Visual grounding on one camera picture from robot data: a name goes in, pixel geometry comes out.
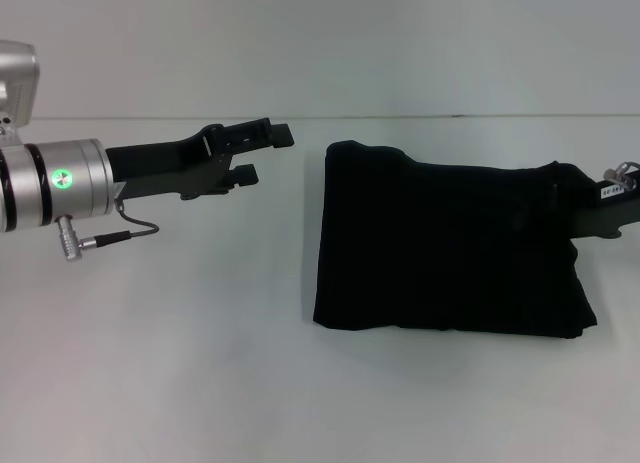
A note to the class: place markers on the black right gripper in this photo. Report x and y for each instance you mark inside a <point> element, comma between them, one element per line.
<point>612,208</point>

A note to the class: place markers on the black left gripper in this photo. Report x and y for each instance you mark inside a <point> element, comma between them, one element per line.
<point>170,165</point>

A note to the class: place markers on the black shirt with FREE print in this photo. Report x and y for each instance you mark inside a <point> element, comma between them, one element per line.
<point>450,243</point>

